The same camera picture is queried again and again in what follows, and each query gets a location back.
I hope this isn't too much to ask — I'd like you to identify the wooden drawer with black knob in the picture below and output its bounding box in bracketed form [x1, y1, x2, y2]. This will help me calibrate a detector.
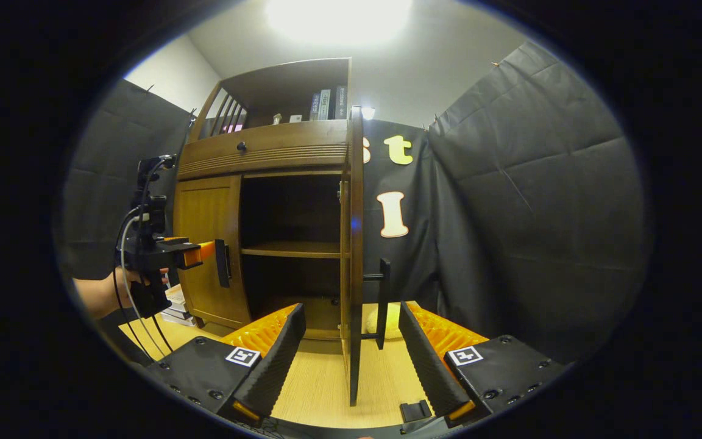
[175, 120, 350, 181]

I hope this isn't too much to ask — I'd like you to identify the wooden double-door shoe cabinet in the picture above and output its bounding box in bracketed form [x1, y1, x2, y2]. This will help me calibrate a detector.
[171, 58, 367, 342]

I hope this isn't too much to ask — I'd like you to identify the wooden cabinet door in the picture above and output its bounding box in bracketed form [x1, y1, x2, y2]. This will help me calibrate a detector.
[339, 105, 391, 407]
[173, 176, 252, 330]

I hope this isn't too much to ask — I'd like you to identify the large ceiling light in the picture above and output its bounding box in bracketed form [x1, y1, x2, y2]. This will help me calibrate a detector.
[264, 0, 414, 48]

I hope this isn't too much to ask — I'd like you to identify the black backdrop cloth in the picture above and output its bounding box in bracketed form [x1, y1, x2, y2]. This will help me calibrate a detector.
[60, 40, 653, 366]

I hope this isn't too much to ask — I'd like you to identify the yellow round plush toy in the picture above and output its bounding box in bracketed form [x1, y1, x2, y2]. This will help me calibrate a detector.
[366, 303, 404, 340]

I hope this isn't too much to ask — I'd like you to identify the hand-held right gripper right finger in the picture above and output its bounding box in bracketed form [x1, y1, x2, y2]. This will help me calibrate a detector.
[399, 301, 568, 427]

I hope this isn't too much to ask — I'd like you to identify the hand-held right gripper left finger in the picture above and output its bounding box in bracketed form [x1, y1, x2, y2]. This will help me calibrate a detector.
[143, 303, 307, 426]

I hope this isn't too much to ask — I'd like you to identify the white cable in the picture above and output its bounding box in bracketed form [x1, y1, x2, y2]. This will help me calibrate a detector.
[119, 210, 168, 360]

